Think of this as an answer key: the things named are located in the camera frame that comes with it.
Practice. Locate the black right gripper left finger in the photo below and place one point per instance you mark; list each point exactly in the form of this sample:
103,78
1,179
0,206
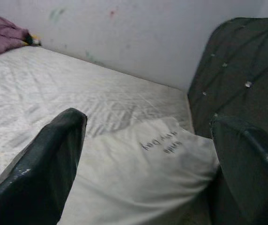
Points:
38,178

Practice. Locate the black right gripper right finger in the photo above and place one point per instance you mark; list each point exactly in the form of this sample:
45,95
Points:
253,178

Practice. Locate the white pillow with green print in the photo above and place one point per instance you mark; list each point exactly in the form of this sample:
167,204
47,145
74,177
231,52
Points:
136,178

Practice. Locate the cream quilted mattress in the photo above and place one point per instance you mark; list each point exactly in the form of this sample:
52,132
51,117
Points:
54,82

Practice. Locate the black tufted headboard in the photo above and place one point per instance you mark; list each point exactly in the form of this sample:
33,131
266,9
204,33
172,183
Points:
241,58

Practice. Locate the purple cartoon print quilt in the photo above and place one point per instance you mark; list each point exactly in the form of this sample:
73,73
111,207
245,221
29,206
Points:
0,35

